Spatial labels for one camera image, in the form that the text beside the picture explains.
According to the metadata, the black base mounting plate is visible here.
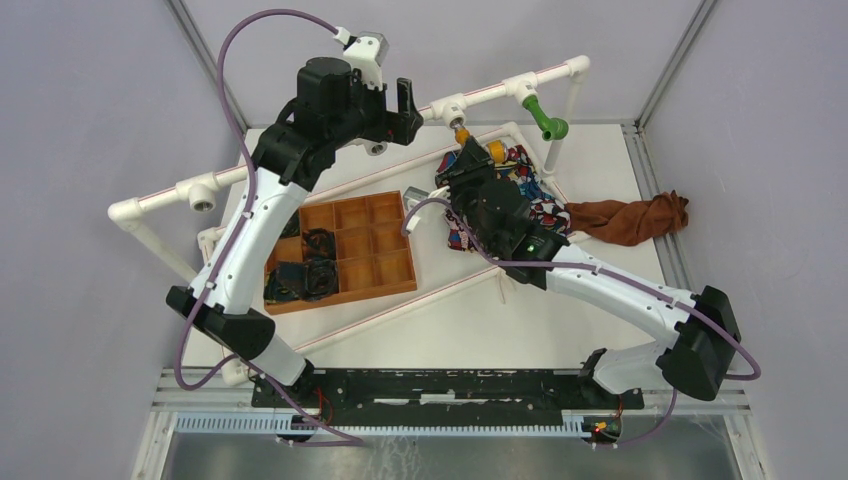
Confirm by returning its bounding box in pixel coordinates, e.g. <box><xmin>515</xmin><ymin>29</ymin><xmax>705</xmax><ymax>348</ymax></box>
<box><xmin>292</xmin><ymin>368</ymin><xmax>645</xmax><ymax>428</ymax></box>

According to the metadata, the white pvc pipe frame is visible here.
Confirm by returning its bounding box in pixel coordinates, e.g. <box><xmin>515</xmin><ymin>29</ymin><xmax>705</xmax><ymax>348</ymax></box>
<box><xmin>107</xmin><ymin>54</ymin><xmax>592</xmax><ymax>389</ymax></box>

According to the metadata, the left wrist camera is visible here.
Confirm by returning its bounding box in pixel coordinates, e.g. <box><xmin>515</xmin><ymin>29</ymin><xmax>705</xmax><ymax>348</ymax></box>
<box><xmin>334</xmin><ymin>26</ymin><xmax>390</xmax><ymax>91</ymax></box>

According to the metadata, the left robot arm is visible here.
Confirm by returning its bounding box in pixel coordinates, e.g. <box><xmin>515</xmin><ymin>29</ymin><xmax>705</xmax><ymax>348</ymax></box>
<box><xmin>166</xmin><ymin>57</ymin><xmax>423</xmax><ymax>407</ymax></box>

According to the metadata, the wooden compartment tray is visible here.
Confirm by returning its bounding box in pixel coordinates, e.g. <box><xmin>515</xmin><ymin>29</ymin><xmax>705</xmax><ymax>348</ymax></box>
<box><xmin>262</xmin><ymin>191</ymin><xmax>418</xmax><ymax>315</ymax></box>

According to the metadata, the dark patterned rolled cloth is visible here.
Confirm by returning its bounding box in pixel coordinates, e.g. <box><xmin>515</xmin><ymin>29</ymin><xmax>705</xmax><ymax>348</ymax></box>
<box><xmin>263</xmin><ymin>258</ymin><xmax>339</xmax><ymax>303</ymax></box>

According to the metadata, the green plastic water faucet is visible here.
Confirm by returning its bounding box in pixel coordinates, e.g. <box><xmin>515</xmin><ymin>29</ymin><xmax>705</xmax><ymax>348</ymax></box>
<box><xmin>521</xmin><ymin>95</ymin><xmax>570</xmax><ymax>142</ymax></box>

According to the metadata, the brown cloth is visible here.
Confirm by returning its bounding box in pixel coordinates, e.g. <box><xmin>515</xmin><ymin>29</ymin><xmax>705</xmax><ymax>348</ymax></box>
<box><xmin>565</xmin><ymin>191</ymin><xmax>690</xmax><ymax>247</ymax></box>

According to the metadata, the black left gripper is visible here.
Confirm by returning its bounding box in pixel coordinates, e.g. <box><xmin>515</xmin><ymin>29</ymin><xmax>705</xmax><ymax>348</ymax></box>
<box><xmin>330</xmin><ymin>73</ymin><xmax>425</xmax><ymax>150</ymax></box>

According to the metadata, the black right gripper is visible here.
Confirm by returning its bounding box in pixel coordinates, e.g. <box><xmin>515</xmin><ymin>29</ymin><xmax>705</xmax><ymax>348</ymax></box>
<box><xmin>436</xmin><ymin>134</ymin><xmax>499</xmax><ymax>254</ymax></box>

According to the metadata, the white slotted cable duct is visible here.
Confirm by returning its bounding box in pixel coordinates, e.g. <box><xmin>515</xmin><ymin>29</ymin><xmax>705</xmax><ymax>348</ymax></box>
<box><xmin>174</xmin><ymin>412</ymin><xmax>590</xmax><ymax>439</ymax></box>

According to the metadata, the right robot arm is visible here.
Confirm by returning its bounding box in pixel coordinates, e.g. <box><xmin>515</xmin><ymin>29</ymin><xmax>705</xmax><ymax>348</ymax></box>
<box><xmin>435</xmin><ymin>140</ymin><xmax>741</xmax><ymax>408</ymax></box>

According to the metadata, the comic print cloth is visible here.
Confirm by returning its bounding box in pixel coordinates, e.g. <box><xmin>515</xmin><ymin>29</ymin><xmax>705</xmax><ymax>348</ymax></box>
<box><xmin>435</xmin><ymin>141</ymin><xmax>570</xmax><ymax>261</ymax></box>

